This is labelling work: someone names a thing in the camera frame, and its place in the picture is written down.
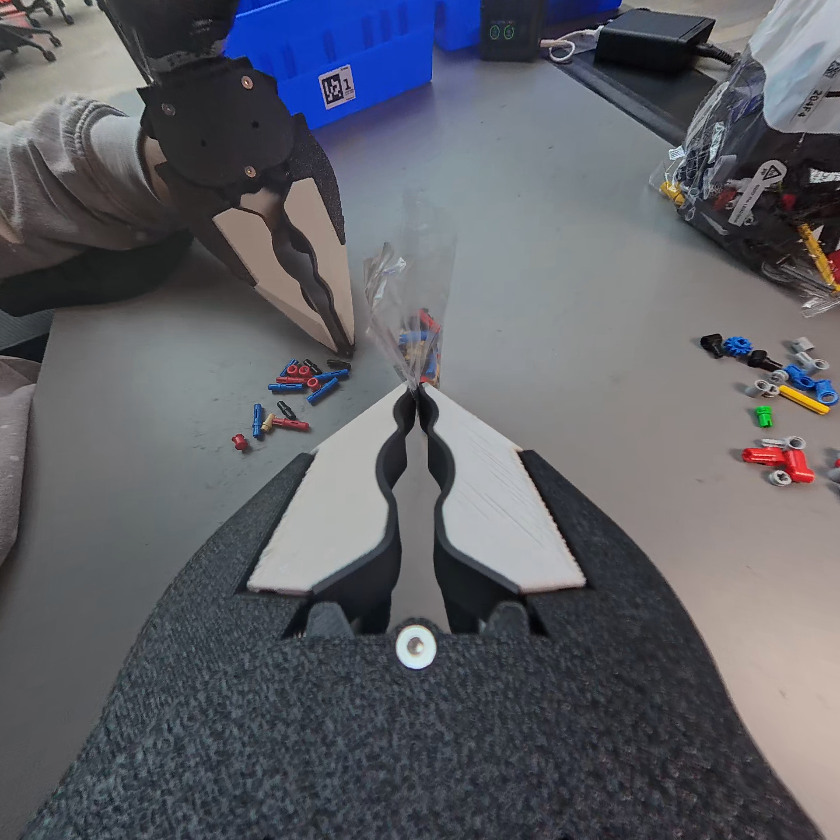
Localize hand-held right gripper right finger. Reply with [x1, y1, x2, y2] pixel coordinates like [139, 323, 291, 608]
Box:
[418, 382, 587, 635]

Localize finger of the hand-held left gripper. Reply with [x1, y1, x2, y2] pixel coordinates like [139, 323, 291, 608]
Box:
[212, 206, 345, 355]
[239, 178, 357, 352]

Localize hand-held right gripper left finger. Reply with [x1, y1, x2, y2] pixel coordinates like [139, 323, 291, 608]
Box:
[246, 382, 419, 636]

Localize small toy pins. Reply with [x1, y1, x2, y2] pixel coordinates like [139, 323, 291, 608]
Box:
[231, 357, 350, 454]

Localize small clear plastic bag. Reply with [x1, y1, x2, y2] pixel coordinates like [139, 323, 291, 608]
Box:
[363, 190, 458, 395]

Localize person's left forearm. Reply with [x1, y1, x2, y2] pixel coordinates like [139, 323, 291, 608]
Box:
[0, 95, 191, 280]

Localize blue plastic bin with tag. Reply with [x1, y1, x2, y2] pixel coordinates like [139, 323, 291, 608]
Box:
[223, 0, 435, 131]

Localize black device with green lights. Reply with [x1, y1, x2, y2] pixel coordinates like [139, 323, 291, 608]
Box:
[479, 0, 547, 63]

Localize group of assorted toy connectors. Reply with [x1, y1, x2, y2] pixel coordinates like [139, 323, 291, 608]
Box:
[700, 333, 840, 487]

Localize person's pale clothing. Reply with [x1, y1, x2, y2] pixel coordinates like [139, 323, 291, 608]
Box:
[0, 357, 37, 565]

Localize black power adapter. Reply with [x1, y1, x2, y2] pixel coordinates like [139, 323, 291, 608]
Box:
[594, 8, 716, 73]

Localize large clear bag of parts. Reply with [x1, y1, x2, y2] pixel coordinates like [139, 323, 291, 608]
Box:
[650, 46, 840, 316]

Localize white plastic bag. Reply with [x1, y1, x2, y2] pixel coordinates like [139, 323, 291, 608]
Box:
[748, 0, 840, 132]

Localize white cable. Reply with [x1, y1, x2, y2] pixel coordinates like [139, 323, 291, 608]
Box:
[540, 26, 601, 63]

